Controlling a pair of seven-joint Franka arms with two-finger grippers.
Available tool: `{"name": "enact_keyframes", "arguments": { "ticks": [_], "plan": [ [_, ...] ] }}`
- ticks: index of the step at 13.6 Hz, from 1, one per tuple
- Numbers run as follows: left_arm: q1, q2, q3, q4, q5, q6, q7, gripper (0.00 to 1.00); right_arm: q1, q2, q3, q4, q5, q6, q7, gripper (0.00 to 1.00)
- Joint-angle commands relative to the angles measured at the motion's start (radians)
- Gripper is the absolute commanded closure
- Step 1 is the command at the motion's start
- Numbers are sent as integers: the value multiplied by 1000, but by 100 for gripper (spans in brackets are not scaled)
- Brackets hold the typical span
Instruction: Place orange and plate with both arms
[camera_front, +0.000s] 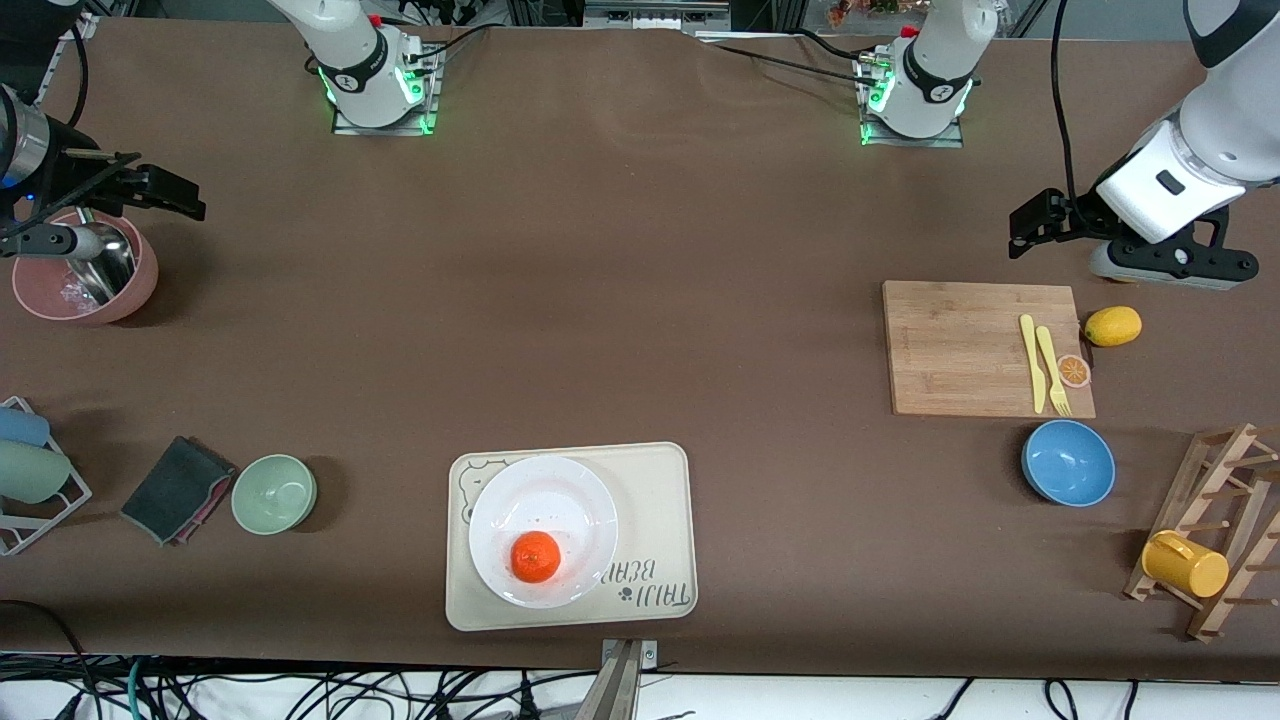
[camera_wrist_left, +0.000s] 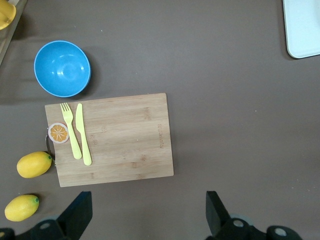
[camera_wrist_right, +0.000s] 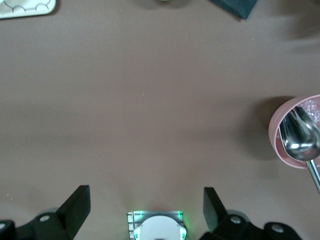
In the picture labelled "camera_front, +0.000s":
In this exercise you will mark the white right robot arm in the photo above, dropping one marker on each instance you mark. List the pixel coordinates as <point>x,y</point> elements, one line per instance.
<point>355,60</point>

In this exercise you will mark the aluminium frame profile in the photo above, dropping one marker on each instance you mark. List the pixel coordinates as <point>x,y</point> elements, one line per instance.
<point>655,14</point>

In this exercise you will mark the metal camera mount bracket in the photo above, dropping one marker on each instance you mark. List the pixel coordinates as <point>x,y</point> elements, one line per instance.
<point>620,680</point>

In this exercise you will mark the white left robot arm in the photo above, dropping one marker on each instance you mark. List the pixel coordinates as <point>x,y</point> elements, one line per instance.
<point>1220,130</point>

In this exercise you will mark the white round plate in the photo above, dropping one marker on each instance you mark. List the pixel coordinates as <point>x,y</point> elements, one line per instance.
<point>540,500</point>

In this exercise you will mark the yellow plastic fork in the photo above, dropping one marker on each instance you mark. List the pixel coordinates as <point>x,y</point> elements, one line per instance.
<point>1048,355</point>

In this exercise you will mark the beige bear print tray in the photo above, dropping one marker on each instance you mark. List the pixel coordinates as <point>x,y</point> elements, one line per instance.
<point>655,500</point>

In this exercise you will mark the pale green cup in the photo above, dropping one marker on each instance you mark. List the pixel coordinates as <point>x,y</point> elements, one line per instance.
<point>30,472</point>

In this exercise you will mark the yellow mug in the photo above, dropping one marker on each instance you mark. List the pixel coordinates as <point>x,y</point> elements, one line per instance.
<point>1185,565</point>

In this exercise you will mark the toy orange slice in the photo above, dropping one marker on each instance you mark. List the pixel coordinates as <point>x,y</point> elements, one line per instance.
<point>1074,371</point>

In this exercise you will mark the light blue cup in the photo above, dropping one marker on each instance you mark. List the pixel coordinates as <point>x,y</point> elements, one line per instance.
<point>22,427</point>

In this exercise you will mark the light green bowl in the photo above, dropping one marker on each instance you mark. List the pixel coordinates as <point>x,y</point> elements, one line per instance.
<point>274,494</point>

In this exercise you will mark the metal ladle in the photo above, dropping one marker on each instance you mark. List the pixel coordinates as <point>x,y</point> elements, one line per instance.
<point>110,265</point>

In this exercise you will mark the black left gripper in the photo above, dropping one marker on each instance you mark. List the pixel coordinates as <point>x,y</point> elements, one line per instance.
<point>1084,214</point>

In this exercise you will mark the dark folded cloth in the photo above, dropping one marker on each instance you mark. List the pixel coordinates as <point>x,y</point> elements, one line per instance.
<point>175,490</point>

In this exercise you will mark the wooden mug rack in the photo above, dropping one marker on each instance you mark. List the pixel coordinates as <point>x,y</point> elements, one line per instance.
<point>1185,480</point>

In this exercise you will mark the wooden cutting board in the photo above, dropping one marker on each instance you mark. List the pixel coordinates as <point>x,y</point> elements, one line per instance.
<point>950,350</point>

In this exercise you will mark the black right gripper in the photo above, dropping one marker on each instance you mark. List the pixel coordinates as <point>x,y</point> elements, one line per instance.
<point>62,170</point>

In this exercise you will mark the blue bowl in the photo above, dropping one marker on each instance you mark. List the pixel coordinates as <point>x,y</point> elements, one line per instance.
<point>1068,463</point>

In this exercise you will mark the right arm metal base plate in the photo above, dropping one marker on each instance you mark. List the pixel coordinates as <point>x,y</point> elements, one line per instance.
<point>425,95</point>

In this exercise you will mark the pink bowl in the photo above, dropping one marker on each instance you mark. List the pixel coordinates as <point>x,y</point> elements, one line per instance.
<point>40,290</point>

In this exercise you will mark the orange fruit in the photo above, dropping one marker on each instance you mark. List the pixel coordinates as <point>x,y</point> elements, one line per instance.
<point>536,557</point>

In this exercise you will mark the metal table corner bracket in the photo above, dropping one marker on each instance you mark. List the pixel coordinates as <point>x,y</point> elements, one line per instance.
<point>84,28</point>

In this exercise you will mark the yellow lemon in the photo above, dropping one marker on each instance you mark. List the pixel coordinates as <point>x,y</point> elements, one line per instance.
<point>1113,326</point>

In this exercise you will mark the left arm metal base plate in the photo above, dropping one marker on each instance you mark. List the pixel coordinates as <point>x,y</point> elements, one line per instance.
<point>930,141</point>

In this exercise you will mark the yellow plastic knife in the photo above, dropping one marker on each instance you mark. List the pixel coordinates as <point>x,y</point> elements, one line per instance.
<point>1031,355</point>

